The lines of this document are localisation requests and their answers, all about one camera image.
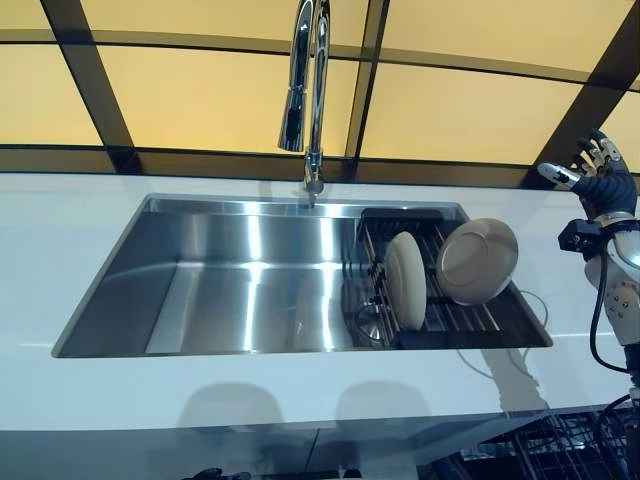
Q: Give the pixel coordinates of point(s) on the dark robot left hand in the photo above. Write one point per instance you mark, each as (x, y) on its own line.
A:
(210, 475)

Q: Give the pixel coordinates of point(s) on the dark robot right hand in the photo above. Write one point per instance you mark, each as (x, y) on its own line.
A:
(607, 192)

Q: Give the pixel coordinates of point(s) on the beige round bowl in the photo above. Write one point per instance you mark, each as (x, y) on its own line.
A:
(475, 260)

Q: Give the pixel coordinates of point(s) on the beige plate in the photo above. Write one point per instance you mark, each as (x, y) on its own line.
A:
(407, 280)

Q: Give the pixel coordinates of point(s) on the white glossy cabinet front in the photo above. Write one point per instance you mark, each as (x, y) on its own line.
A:
(125, 450)

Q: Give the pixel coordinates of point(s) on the black dish drying rack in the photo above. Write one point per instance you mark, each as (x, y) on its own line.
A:
(465, 320)

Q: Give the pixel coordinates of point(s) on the stainless steel sink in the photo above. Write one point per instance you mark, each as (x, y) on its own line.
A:
(225, 280)

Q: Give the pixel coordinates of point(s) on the round metal sink strainer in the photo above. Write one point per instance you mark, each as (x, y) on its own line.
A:
(370, 327)

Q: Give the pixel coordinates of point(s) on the chrome gooseneck faucet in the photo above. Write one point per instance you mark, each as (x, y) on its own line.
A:
(314, 75)

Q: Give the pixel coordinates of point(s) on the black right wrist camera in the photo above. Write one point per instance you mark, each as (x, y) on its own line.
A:
(580, 237)

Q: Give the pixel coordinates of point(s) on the yellow window dark frame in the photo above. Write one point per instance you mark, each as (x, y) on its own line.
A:
(200, 90)

